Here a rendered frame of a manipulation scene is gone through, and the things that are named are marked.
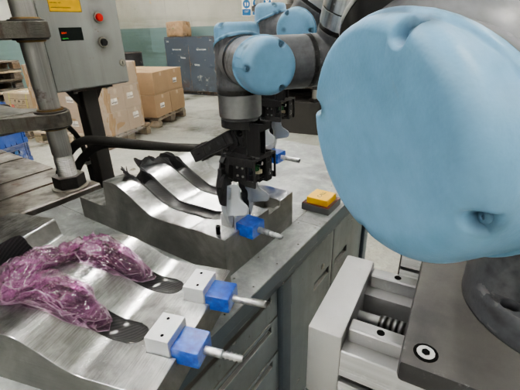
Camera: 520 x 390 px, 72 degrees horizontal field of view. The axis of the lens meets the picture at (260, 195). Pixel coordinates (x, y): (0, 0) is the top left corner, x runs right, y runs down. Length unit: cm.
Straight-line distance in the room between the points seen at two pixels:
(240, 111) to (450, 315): 43
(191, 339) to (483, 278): 37
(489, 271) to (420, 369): 10
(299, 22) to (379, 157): 59
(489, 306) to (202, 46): 751
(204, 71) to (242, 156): 711
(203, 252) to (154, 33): 843
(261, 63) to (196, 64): 732
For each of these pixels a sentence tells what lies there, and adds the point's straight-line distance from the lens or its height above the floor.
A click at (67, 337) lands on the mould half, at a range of 60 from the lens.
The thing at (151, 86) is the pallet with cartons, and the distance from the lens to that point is 527.
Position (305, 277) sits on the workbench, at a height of 59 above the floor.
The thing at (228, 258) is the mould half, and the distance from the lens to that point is 72.
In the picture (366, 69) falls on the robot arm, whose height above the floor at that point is 124.
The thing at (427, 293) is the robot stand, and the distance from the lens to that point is 36.
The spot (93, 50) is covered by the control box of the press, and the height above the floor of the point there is 119.
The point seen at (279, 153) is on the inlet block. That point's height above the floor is 95.
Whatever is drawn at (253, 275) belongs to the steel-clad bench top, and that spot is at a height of 80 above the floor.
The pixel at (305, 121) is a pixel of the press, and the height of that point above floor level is 17.
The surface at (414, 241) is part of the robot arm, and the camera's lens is 17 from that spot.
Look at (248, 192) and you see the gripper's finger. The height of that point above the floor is 95.
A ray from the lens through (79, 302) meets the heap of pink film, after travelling 62.
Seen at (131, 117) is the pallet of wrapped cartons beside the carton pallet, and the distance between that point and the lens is 480.
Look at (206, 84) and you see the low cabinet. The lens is 774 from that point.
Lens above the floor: 125
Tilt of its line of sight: 25 degrees down
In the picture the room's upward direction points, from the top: 2 degrees counter-clockwise
